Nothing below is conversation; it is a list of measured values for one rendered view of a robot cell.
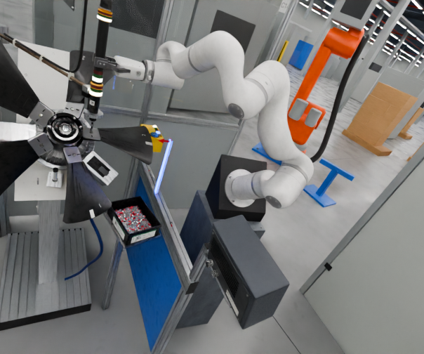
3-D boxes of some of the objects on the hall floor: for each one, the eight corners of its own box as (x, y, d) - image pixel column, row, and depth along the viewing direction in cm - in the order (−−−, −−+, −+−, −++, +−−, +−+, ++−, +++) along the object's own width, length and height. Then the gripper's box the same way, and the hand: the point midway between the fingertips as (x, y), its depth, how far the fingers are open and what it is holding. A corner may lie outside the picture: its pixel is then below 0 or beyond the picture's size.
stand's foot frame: (8, 241, 185) (8, 233, 181) (82, 234, 210) (83, 227, 206) (-4, 331, 143) (-6, 324, 139) (90, 310, 167) (91, 303, 163)
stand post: (38, 285, 169) (39, 168, 123) (55, 282, 174) (62, 168, 127) (38, 291, 166) (38, 173, 119) (55, 289, 171) (62, 174, 124)
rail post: (144, 366, 153) (181, 286, 113) (151, 364, 155) (189, 284, 115) (145, 374, 150) (184, 294, 110) (152, 371, 152) (193, 292, 112)
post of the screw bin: (101, 306, 172) (121, 215, 131) (106, 303, 174) (127, 213, 132) (103, 310, 170) (124, 220, 129) (107, 308, 172) (129, 218, 131)
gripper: (142, 55, 107) (92, 41, 97) (153, 69, 96) (97, 55, 86) (138, 73, 111) (90, 62, 101) (148, 89, 100) (95, 78, 90)
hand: (100, 60), depth 95 cm, fingers closed on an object, 4 cm apart
